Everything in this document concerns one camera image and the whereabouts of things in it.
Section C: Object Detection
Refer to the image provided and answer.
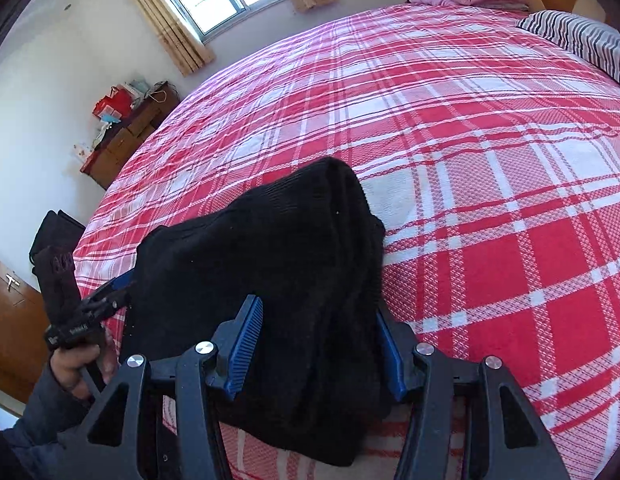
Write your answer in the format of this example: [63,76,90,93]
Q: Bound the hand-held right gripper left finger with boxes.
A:
[55,294,265,480]

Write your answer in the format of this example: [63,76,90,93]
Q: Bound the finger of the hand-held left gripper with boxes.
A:
[85,271,137,306]
[92,287,133,322]

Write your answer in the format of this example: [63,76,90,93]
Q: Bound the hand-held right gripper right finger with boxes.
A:
[375,305,573,480]

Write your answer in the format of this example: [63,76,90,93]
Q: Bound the black pants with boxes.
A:
[125,156,391,467]

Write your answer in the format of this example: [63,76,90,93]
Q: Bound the person's left forearm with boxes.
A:
[0,360,98,480]

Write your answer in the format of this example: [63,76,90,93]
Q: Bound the person's left hand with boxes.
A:
[50,330,120,401]

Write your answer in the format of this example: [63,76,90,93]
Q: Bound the black bag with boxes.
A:
[27,209,87,266]

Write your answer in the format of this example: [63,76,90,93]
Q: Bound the brown wooden door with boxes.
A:
[0,250,53,406]

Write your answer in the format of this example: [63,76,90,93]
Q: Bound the brown wooden dresser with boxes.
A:
[80,82,181,191]

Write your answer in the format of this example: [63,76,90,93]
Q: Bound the red bag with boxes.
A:
[92,86,136,118]

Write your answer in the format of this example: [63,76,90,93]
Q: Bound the red plaid bed sheet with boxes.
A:
[72,2,620,480]

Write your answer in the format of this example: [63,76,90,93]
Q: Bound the long beige curtain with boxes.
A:
[111,0,217,77]

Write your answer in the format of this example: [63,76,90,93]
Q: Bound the striped pillow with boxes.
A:
[514,10,620,92]

